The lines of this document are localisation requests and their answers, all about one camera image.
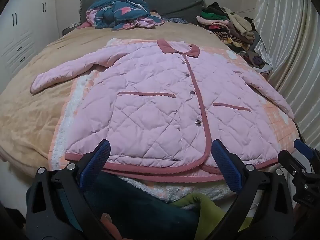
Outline thin black cable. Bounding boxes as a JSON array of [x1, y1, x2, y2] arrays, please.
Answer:
[[234, 8, 256, 15]]

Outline dark bedside table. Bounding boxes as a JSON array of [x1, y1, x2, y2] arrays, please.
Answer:
[[62, 26, 81, 37]]

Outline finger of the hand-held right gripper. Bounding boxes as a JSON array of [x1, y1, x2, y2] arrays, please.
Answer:
[[277, 149, 320, 207], [293, 139, 320, 171]]

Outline pile of assorted clothes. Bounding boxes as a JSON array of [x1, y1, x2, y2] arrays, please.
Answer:
[[196, 2, 273, 70]]

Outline teal flamingo print quilt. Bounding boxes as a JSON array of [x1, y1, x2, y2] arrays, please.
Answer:
[[86, 0, 165, 32]]

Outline pink quilted jacket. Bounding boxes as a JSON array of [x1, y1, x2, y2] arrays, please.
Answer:
[[30, 39, 295, 176]]

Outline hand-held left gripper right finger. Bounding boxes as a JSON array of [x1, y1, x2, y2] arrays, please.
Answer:
[[211, 139, 294, 240]]

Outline bed with tan bedspread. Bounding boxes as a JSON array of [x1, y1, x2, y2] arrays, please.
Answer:
[[0, 21, 250, 179]]

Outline white wardrobe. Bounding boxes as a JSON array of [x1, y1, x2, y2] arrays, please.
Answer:
[[0, 0, 61, 82]]

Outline blue patterned pillow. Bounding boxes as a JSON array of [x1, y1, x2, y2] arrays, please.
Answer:
[[164, 17, 190, 25]]

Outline olive green cloth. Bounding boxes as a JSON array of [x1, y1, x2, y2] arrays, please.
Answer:
[[171, 192, 252, 240]]

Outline person's left hand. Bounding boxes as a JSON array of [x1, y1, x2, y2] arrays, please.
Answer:
[[101, 212, 121, 240]]

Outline dark teal garment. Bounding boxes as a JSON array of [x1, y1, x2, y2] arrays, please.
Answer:
[[24, 172, 202, 240]]

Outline orange white checked blanket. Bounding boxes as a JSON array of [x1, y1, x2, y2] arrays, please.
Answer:
[[49, 38, 301, 207]]

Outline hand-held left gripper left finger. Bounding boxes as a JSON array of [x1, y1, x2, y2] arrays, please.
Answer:
[[26, 139, 112, 240]]

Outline grey upholstered headboard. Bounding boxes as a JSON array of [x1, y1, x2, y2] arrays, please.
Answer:
[[79, 0, 207, 25]]

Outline silver satin curtain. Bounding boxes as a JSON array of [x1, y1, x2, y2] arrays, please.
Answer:
[[252, 0, 320, 144]]

